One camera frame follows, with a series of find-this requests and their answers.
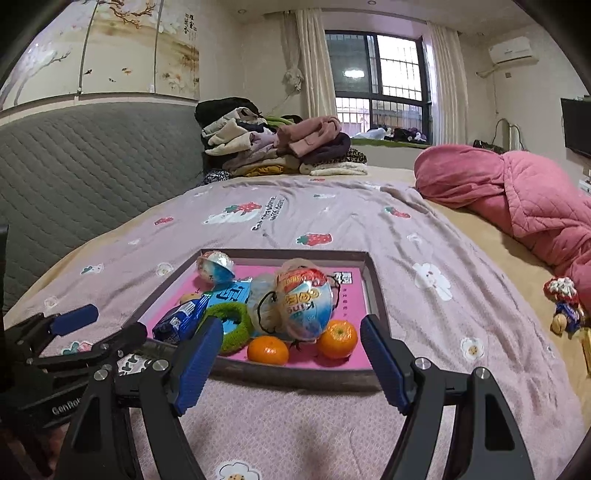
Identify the red blue egg toy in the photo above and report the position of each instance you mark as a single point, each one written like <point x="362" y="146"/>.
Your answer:
<point x="304" y="304"/>

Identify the floral wall panel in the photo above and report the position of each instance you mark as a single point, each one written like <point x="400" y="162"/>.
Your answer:
<point x="115" y="46"/>

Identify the black television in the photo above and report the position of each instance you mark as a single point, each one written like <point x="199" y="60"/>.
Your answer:
<point x="577" y="127"/>

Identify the pile of folded clothes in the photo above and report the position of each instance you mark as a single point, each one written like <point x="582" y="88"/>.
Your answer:
<point x="249" y="138"/>

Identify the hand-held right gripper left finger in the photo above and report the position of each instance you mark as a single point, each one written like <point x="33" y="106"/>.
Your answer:
<point x="196" y="364"/>

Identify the blue yellow wrapped candy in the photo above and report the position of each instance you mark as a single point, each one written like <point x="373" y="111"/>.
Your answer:
<point x="568" y="316"/>

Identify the white curtain tieback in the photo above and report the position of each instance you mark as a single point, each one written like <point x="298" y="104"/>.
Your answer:
<point x="293" y="81"/>

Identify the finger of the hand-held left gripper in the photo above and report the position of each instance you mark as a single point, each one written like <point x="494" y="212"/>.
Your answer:
<point x="124" y="339"/>
<point x="74" y="318"/>

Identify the orange mandarin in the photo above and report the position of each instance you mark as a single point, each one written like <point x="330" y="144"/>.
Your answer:
<point x="339" y="339"/>
<point x="268" y="350"/>

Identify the shallow grey cardboard box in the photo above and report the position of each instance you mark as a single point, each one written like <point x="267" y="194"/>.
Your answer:
<point x="300" y="376"/>

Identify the barred window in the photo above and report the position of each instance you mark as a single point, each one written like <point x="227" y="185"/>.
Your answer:
<point x="397" y="74"/>

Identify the pink strawberry printed blanket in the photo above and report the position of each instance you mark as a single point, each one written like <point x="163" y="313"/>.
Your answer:
<point x="323" y="212"/>

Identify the white air conditioner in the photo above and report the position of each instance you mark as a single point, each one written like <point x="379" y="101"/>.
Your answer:
<point x="512" y="50"/>

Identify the pink quilt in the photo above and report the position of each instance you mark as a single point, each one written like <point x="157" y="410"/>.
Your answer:
<point x="508" y="194"/>

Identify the dark clothes heap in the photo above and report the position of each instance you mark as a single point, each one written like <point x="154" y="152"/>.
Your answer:
<point x="392" y="134"/>

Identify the blue snack packet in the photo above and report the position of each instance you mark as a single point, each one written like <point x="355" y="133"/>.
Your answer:
<point x="178" y="323"/>

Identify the cream curtain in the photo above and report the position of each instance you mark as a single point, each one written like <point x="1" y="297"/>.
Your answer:
<point x="314" y="55"/>
<point x="445" y="83"/>

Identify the red white wrapped candy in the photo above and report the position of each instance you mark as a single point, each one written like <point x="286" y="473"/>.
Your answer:
<point x="561" y="288"/>

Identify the grey quilted headboard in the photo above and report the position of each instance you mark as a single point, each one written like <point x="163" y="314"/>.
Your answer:
<point x="92" y="175"/>

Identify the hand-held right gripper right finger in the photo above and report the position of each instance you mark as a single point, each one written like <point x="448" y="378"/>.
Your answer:
<point x="383" y="364"/>

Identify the red white egg toy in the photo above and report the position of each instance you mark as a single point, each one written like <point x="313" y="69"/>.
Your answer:
<point x="214" y="270"/>

